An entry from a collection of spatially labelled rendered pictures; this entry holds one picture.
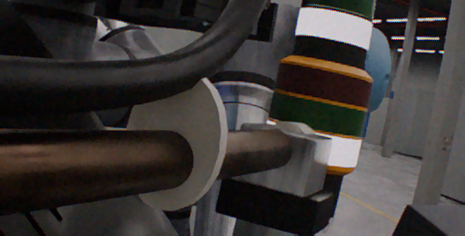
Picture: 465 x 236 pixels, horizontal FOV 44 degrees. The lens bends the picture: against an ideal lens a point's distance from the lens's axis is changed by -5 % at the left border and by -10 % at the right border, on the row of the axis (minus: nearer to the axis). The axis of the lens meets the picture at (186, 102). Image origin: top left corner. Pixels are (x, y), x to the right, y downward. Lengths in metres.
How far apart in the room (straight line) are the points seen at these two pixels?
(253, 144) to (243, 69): 0.53
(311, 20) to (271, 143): 0.08
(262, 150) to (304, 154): 0.03
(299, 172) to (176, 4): 0.12
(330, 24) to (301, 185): 0.07
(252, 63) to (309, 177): 0.50
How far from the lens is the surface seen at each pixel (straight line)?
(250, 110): 0.71
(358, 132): 0.26
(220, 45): 0.15
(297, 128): 0.23
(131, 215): 0.23
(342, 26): 0.26
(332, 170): 0.26
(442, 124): 7.11
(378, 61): 0.79
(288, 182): 0.22
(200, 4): 0.31
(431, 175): 7.14
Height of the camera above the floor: 1.39
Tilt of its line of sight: 3 degrees down
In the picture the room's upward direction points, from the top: 11 degrees clockwise
